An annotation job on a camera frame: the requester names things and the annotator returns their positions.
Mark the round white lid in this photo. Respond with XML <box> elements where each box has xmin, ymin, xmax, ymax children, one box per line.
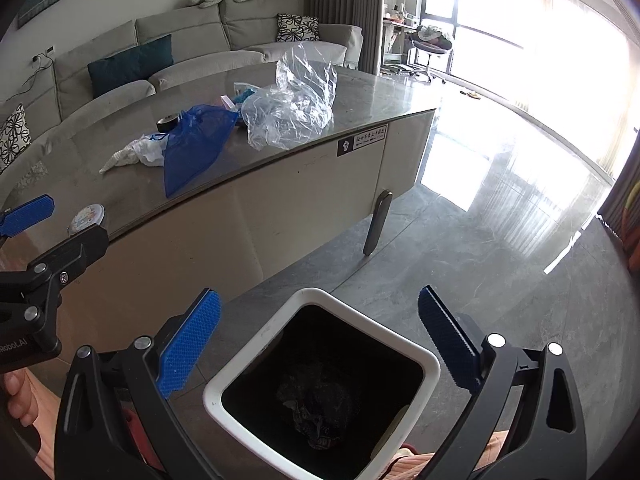
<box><xmin>67</xmin><ymin>204</ymin><xmax>105</xmax><ymax>235</ymax></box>

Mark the white tissue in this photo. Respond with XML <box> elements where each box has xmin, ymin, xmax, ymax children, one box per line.
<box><xmin>99</xmin><ymin>133</ymin><xmax>168</xmax><ymax>174</ymax></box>

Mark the black tape roll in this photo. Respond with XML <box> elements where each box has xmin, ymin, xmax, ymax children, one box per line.
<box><xmin>156</xmin><ymin>114</ymin><xmax>180</xmax><ymax>133</ymax></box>

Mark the blue plastic bag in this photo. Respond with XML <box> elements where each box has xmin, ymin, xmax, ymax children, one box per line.
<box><xmin>164</xmin><ymin>104</ymin><xmax>239</xmax><ymax>198</ymax></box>

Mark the blue glove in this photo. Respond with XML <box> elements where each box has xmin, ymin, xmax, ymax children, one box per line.
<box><xmin>232</xmin><ymin>81</ymin><xmax>259</xmax><ymax>105</ymax></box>

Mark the clear plastic bag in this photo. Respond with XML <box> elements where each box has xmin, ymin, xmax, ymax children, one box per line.
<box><xmin>241</xmin><ymin>42</ymin><xmax>337</xmax><ymax>151</ymax></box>

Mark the pink carton box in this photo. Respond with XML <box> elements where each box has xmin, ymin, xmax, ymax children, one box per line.
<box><xmin>213</xmin><ymin>94</ymin><xmax>238</xmax><ymax>112</ymax></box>

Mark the white trash bin black liner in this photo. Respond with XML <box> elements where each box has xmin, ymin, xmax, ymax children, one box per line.
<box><xmin>203</xmin><ymin>287</ymin><xmax>440</xmax><ymax>479</ymax></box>

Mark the person's left hand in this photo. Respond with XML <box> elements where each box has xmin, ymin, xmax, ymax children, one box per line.
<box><xmin>2</xmin><ymin>368</ymin><xmax>39</xmax><ymax>427</ymax></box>

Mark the floral cushion left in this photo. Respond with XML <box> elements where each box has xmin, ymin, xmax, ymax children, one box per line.
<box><xmin>0</xmin><ymin>103</ymin><xmax>32</xmax><ymax>174</ymax></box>

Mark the floral cushion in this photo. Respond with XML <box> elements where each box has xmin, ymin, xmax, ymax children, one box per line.
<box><xmin>276</xmin><ymin>13</ymin><xmax>320</xmax><ymax>42</ymax></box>
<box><xmin>0</xmin><ymin>103</ymin><xmax>32</xmax><ymax>174</ymax></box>

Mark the teal cushion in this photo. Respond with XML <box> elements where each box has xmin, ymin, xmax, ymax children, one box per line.
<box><xmin>87</xmin><ymin>35</ymin><xmax>174</xmax><ymax>98</ymax></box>

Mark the grey sectional sofa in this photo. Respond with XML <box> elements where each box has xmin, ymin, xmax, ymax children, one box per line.
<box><xmin>1</xmin><ymin>0</ymin><xmax>363</xmax><ymax>170</ymax></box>

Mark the grey table leg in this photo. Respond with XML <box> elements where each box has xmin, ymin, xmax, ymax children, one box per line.
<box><xmin>362</xmin><ymin>190</ymin><xmax>393</xmax><ymax>257</ymax></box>

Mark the black warning sticker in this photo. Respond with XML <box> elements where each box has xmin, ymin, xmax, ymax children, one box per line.
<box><xmin>336</xmin><ymin>125</ymin><xmax>388</xmax><ymax>157</ymax></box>

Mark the floral cushion right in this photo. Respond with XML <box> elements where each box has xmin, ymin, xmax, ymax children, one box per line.
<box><xmin>276</xmin><ymin>13</ymin><xmax>320</xmax><ymax>42</ymax></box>

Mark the office chair with clothes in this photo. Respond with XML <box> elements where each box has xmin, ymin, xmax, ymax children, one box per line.
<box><xmin>409</xmin><ymin>25</ymin><xmax>454</xmax><ymax>82</ymax></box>

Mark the cluttered desk by window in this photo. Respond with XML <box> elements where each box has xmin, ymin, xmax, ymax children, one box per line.
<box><xmin>381</xmin><ymin>0</ymin><xmax>421</xmax><ymax>74</ymax></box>

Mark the wall socket with cable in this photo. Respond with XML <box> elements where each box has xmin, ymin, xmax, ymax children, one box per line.
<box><xmin>32</xmin><ymin>46</ymin><xmax>55</xmax><ymax>68</ymax></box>

